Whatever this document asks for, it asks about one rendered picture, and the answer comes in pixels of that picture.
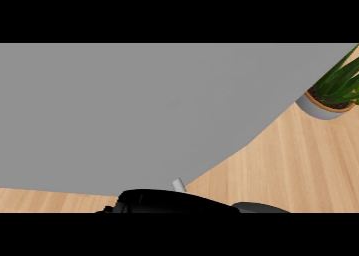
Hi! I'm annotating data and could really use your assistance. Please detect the large flat grey cabinet door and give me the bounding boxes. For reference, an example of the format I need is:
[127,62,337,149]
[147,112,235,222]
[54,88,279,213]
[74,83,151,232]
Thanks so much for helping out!
[0,43,359,197]

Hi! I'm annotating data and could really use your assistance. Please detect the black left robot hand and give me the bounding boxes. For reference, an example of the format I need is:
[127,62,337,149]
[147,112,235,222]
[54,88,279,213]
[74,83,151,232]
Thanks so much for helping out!
[93,188,291,214]

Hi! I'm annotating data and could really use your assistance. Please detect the green potted plant grey pot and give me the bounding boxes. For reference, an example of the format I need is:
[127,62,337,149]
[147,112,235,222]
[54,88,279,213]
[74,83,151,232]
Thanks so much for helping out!
[294,43,359,121]

